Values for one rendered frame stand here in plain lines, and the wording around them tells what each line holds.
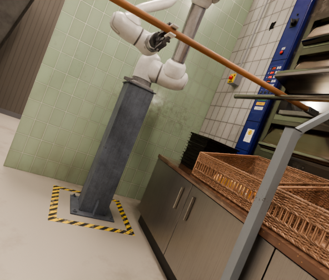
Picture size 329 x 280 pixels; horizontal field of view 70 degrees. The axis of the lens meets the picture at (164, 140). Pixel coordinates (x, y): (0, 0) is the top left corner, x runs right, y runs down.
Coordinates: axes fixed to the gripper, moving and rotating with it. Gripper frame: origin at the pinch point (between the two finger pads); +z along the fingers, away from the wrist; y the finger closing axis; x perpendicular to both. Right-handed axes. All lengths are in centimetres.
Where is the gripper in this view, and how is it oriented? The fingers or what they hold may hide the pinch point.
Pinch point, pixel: (171, 31)
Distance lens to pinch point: 111.8
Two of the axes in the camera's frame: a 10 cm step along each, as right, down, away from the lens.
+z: 3.4, 1.8, -9.2
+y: -3.7, 9.3, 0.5
